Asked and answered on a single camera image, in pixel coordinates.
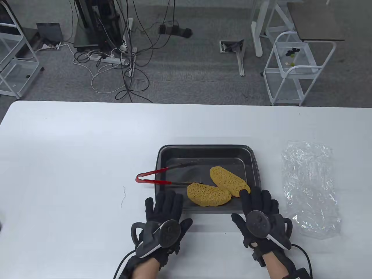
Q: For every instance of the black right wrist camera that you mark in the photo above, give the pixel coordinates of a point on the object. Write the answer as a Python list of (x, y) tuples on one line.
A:
[(299, 273)]

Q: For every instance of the person's right thumb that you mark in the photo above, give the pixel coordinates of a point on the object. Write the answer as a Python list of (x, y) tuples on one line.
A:
[(239, 222)]

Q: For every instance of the person's left forearm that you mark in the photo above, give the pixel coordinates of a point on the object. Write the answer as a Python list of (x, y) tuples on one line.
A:
[(145, 268)]

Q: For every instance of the white power strip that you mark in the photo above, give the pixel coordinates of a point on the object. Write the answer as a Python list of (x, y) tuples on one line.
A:
[(109, 59)]

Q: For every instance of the black flat tablet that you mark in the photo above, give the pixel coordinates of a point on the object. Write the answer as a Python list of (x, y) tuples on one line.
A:
[(50, 32)]

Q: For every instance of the grey side table top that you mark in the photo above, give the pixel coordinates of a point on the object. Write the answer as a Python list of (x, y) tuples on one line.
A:
[(316, 23)]

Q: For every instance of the floor socket box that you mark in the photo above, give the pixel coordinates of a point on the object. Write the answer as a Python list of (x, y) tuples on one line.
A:
[(231, 46)]

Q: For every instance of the yellow dried noodle block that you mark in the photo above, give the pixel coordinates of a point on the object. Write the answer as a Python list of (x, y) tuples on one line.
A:
[(207, 196), (228, 180)]

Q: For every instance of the clear plastic bag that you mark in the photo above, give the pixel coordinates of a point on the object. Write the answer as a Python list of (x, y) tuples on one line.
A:
[(311, 186)]

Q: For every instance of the person's left hand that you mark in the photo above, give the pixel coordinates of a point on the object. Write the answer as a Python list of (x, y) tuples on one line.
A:
[(162, 207)]

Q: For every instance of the grey controller on left glove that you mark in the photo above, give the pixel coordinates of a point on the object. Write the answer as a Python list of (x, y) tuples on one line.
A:
[(168, 232)]

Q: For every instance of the person's left middle finger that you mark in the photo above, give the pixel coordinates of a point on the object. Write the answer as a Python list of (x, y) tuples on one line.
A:
[(170, 202)]

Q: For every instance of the person's right hand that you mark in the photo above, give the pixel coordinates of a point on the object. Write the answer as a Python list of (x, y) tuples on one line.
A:
[(261, 203)]

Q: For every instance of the thin loose thread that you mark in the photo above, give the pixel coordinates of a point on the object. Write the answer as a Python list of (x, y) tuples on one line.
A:
[(124, 197)]

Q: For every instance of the black equipment stand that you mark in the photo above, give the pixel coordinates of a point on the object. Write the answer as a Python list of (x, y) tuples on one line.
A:
[(96, 26)]

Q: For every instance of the black power adapter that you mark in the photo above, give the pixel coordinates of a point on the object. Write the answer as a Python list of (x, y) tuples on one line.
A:
[(174, 29)]

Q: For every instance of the person's right little finger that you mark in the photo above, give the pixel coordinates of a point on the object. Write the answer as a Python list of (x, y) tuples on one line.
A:
[(274, 207)]

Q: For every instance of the person's right forearm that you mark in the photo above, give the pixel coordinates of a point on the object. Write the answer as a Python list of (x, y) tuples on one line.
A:
[(279, 266)]

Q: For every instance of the black baking tray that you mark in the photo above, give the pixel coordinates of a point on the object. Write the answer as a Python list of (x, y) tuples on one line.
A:
[(203, 162)]

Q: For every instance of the grey controller on right glove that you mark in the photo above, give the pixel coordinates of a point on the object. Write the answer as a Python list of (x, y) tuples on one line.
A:
[(257, 223)]

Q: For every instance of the white table leg frame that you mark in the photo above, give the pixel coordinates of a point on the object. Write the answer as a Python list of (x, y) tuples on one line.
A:
[(257, 35)]

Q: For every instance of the small black object in cart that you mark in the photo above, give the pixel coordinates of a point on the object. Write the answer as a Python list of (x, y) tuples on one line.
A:
[(292, 52)]

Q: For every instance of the person's right middle finger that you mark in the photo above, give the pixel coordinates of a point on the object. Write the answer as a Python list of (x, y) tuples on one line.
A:
[(256, 199)]

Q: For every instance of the grey controller on glove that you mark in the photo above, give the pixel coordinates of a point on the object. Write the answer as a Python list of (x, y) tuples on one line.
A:
[(257, 223), (168, 232)]

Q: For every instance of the person's left thumb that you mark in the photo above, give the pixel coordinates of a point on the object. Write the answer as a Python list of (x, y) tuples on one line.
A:
[(186, 225)]

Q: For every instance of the person's left little finger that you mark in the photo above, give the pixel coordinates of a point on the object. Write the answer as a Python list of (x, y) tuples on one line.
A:
[(149, 207)]

